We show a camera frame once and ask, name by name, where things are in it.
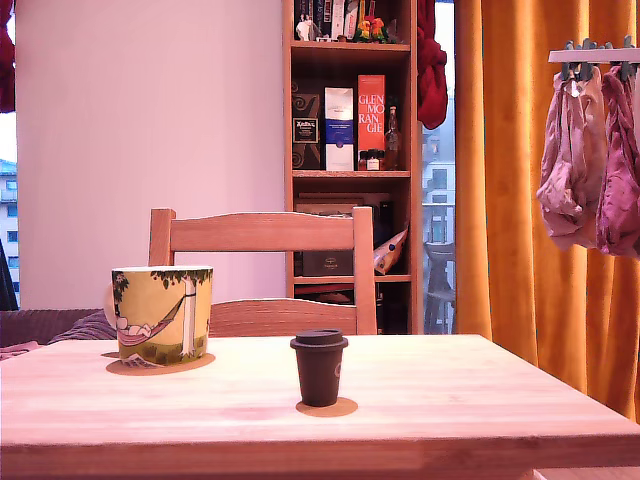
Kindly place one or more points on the wooden bookshelf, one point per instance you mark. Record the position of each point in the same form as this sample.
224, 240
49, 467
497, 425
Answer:
350, 174

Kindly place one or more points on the magenta hanging garment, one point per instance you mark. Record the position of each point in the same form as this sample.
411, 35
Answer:
620, 200

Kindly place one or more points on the illustrated hammock ceramic mug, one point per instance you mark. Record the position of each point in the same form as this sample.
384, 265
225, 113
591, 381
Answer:
150, 300

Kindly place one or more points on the orange curtain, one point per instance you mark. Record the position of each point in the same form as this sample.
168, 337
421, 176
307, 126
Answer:
505, 150

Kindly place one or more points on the small amber jar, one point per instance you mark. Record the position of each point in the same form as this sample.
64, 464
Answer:
362, 162

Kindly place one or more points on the white and blue box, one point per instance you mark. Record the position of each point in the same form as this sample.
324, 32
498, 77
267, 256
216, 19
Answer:
339, 130

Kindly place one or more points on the small labelled jar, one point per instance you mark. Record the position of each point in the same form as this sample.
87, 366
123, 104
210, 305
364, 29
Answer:
375, 161

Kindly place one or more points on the pink cloth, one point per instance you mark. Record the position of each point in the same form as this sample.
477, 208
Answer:
15, 350

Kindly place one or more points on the red Glenmorangie box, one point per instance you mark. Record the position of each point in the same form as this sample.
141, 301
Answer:
371, 100

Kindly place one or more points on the grey balcony stool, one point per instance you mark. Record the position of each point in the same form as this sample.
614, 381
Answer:
440, 280

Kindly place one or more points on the white figurine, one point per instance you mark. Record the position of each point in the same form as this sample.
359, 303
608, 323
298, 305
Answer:
303, 27

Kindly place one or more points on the colourful parrot figurine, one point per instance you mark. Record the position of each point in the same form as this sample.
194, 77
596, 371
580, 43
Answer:
370, 27

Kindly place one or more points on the patterned paper bag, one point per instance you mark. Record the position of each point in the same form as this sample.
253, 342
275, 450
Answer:
387, 252

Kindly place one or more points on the glass bottle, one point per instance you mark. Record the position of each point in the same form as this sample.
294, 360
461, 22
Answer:
392, 145

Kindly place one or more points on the wooden chair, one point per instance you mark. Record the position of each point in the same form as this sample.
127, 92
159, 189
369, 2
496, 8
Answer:
260, 232

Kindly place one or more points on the striped purple cushion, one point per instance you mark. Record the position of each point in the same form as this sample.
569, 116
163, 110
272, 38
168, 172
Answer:
90, 332

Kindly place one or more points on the white drying rack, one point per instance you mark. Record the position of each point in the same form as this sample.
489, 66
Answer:
590, 54

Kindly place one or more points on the knotted red curtain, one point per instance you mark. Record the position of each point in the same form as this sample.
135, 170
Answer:
431, 75

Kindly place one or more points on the dark brown coffee capsule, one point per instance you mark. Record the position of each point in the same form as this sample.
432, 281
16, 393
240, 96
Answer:
320, 370

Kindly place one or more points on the white spine book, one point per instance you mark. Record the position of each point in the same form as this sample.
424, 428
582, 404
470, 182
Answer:
338, 17

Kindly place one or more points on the black gift box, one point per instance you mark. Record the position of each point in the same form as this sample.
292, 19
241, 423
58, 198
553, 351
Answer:
327, 262

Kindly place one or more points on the pale pink hanging garment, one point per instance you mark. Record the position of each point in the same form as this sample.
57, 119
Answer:
570, 165

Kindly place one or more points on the black spiral pattern box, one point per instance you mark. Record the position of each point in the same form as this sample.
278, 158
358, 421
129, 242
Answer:
306, 150

